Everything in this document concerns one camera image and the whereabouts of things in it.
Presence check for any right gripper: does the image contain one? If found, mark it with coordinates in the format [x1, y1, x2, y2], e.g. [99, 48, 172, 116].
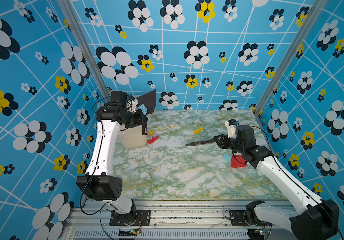
[213, 134, 245, 156]

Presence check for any cartoon face hand brush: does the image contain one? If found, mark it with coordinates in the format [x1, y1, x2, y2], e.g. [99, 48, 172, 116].
[186, 139, 216, 147]

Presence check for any black dustpan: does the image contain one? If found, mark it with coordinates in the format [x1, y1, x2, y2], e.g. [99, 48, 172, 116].
[135, 90, 157, 115]

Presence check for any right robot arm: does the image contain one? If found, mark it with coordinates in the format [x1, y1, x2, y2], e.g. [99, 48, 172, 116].
[214, 125, 341, 240]

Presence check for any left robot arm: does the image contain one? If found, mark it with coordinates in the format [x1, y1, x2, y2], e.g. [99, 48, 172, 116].
[76, 91, 148, 226]

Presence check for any light blue paper scrap right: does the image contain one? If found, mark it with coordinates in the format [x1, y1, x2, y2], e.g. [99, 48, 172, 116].
[223, 155, 232, 162]

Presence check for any light blue paper scrap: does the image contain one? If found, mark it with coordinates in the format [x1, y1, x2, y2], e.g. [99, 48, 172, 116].
[223, 155, 232, 162]
[138, 104, 148, 116]

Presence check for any red paper scrap right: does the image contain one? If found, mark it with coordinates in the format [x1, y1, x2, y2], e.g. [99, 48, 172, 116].
[231, 155, 248, 169]

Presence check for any light blue paper scrap left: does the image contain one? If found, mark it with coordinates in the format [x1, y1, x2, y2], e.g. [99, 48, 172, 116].
[138, 104, 148, 116]

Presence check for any beige trash bin with liner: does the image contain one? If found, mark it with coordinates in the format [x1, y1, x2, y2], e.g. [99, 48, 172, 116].
[118, 126, 148, 148]

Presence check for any red paper scrap by bin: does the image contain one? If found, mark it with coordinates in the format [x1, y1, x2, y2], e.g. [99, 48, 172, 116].
[148, 136, 159, 145]

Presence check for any yellow paper scrap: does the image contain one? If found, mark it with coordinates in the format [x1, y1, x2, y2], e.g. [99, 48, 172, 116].
[193, 127, 204, 135]

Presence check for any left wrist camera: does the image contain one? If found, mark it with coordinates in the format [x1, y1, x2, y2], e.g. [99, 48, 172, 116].
[129, 96, 138, 113]

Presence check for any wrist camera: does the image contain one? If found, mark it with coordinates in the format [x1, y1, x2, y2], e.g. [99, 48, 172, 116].
[225, 119, 239, 138]
[129, 96, 138, 113]

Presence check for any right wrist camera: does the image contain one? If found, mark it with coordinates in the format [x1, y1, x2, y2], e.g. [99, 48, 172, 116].
[225, 119, 239, 138]

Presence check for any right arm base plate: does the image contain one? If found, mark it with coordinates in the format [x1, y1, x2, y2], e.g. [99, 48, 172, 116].
[225, 210, 272, 228]

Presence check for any aluminium frame rail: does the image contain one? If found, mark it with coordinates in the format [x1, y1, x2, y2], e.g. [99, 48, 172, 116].
[61, 200, 296, 240]

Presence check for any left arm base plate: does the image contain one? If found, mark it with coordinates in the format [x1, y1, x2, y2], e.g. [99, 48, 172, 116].
[110, 210, 151, 227]

